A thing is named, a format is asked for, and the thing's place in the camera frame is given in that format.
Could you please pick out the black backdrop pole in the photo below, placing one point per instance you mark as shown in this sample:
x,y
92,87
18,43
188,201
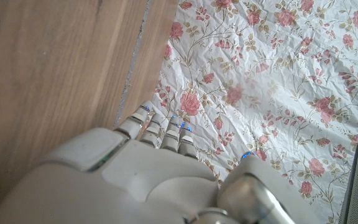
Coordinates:
x,y
353,174

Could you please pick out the grey tape strip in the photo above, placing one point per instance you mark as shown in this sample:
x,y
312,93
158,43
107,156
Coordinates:
x,y
132,65

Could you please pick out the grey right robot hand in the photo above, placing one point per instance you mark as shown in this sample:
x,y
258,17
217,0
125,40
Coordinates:
x,y
141,180

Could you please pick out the floral print backdrop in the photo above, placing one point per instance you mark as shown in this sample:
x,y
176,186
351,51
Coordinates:
x,y
259,77

